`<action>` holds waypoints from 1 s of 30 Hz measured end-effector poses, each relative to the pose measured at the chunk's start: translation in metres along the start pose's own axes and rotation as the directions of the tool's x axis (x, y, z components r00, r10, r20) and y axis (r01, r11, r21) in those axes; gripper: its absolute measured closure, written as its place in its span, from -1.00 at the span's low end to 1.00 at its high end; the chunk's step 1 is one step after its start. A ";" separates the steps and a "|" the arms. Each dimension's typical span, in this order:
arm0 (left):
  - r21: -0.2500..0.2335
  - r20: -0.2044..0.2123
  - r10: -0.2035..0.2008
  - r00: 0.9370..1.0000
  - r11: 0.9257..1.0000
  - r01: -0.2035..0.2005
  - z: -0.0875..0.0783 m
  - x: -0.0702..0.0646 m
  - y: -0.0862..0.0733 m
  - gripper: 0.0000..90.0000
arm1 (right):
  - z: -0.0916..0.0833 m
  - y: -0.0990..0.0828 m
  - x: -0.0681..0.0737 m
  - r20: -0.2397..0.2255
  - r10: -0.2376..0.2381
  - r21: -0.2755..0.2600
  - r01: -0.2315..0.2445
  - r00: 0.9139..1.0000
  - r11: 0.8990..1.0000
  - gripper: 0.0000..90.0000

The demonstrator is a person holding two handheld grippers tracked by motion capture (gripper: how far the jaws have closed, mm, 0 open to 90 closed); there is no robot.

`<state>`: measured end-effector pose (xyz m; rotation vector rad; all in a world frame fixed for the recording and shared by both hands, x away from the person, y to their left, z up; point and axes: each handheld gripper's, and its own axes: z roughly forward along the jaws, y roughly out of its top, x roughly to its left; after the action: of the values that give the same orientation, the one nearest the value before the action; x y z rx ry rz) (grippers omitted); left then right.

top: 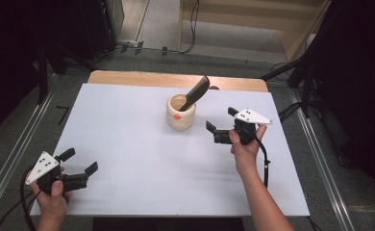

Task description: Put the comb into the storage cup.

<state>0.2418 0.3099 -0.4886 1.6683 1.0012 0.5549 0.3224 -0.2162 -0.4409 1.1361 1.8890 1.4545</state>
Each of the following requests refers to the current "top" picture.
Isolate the hanging black cable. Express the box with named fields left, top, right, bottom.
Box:
left=162, top=0, right=201, bottom=55

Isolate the black comb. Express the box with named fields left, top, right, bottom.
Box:
left=178, top=75, right=212, bottom=113

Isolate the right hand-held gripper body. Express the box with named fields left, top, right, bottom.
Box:
left=212, top=108, right=274, bottom=146

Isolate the black floor cable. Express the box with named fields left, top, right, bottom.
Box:
left=277, top=101, right=305, bottom=124

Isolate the right hand-held gripper cable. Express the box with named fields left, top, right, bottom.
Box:
left=254, top=134, right=271, bottom=190

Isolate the left hand-held gripper cable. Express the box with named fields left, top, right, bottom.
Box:
left=0, top=167, right=44, bottom=231

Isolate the cream cup with orange dot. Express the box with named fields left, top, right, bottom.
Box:
left=165, top=92, right=197, bottom=131

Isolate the white power strip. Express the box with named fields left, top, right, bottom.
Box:
left=115, top=38, right=139, bottom=48

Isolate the wooden table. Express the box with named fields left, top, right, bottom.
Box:
left=87, top=69, right=269, bottom=93

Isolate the wooden shelf unit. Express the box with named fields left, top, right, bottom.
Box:
left=177, top=0, right=333, bottom=63

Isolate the dark cabinet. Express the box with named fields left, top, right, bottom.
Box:
left=78, top=0, right=126, bottom=62

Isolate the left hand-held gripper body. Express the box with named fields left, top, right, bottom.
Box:
left=24, top=151, right=90, bottom=197

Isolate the person's dark clothing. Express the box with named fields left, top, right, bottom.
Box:
left=91, top=217, right=245, bottom=231

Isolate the metal floor rail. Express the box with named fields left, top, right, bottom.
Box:
left=0, top=72, right=58, bottom=222
left=287, top=87, right=357, bottom=231

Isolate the black stand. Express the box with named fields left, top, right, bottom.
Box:
left=286, top=54, right=320, bottom=119
left=35, top=40, right=98, bottom=106

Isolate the white board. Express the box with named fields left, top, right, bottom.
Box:
left=30, top=83, right=311, bottom=218

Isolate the hand-held gripper cable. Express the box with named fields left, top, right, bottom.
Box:
left=0, top=167, right=44, bottom=231
left=254, top=134, right=271, bottom=190

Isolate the person's left hand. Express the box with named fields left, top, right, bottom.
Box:
left=29, top=167, right=74, bottom=223

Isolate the person's right hand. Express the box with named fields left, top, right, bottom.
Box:
left=229, top=123, right=268, bottom=177

